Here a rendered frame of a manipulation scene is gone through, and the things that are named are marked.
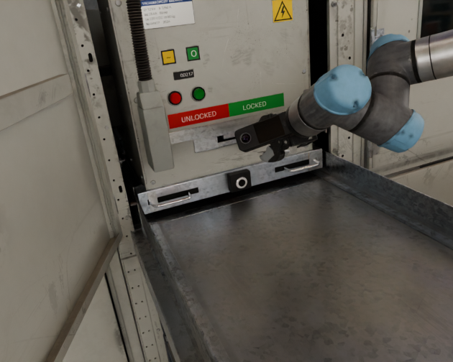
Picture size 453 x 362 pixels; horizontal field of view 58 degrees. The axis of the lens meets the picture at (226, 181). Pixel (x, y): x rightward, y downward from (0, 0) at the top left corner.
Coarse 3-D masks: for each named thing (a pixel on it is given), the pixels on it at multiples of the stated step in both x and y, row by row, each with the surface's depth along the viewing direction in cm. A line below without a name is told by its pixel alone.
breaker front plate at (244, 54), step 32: (192, 0) 92; (224, 0) 95; (256, 0) 97; (128, 32) 89; (160, 32) 92; (192, 32) 94; (224, 32) 97; (256, 32) 100; (288, 32) 103; (128, 64) 91; (160, 64) 94; (192, 64) 97; (224, 64) 100; (256, 64) 103; (288, 64) 106; (224, 96) 102; (256, 96) 106; (288, 96) 109; (192, 160) 105; (224, 160) 108; (256, 160) 112
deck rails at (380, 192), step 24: (336, 168) 114; (360, 168) 104; (360, 192) 105; (384, 192) 98; (408, 192) 90; (144, 216) 92; (408, 216) 91; (432, 216) 85; (168, 264) 72; (168, 288) 76; (192, 312) 60; (192, 336) 64; (216, 336) 64; (216, 360) 51
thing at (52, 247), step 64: (0, 0) 61; (64, 0) 78; (0, 64) 59; (64, 64) 82; (0, 128) 55; (64, 128) 79; (0, 192) 56; (64, 192) 76; (0, 256) 55; (64, 256) 74; (0, 320) 54; (64, 320) 71
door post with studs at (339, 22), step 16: (336, 0) 101; (352, 0) 102; (336, 16) 102; (352, 16) 104; (336, 32) 104; (352, 32) 105; (336, 48) 105; (352, 48) 107; (336, 64) 107; (336, 128) 113; (336, 144) 115
